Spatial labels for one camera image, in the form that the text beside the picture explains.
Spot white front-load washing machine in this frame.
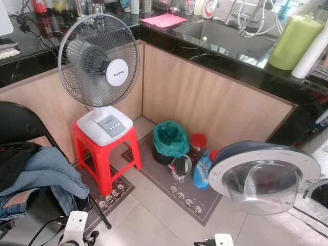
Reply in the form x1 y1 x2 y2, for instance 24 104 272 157
302 141 328 211

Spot blue plastic bag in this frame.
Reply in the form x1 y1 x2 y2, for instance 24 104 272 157
192 150 215 190

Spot red plastic stool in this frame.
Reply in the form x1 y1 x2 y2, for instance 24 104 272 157
72 122 142 196

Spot blue denim jeans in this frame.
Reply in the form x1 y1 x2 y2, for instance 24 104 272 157
0 146 90 221

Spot small black white pouch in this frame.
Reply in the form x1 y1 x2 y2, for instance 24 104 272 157
168 154 193 182

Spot clear bubble wrap sheet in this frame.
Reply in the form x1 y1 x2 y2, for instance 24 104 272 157
272 192 328 246

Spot jar with red lid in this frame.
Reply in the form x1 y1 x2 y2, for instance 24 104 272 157
189 133 208 165

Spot black jacket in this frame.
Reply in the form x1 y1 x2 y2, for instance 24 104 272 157
0 142 42 193

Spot bin with green bag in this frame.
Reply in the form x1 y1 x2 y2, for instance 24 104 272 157
152 120 191 166

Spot blue white spray bottle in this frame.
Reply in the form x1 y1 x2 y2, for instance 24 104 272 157
314 110 328 134

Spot black chair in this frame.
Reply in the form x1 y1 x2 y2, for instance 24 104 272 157
0 101 112 241

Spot black counter with wooden panel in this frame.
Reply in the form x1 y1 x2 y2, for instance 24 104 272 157
0 0 328 170

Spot white grey electric fan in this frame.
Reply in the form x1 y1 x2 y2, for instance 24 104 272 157
57 14 140 147

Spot white paper roll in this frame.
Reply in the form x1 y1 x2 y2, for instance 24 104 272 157
291 23 328 80

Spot steel kitchen sink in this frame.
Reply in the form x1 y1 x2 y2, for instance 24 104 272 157
172 18 288 62

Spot green plastic jug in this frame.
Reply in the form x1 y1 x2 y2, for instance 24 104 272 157
268 14 325 71

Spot pink cleaning cloth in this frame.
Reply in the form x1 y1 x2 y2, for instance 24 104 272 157
139 13 188 29

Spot black power plug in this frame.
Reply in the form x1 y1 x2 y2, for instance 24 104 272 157
15 14 35 32

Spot white bottle with red label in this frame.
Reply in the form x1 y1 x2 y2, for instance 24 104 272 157
201 0 220 20

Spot white countertop appliance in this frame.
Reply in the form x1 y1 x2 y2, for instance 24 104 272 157
0 0 14 37

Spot clear drinking glass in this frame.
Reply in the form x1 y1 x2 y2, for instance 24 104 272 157
184 0 196 15

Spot blue bottle brush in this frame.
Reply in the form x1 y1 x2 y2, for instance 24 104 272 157
279 0 293 18

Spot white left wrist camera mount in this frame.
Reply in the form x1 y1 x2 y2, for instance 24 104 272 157
63 210 89 246

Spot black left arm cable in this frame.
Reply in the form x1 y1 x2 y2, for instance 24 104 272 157
28 218 67 246

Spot chrome faucet with hoses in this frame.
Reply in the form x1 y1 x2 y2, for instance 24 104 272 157
223 0 285 37

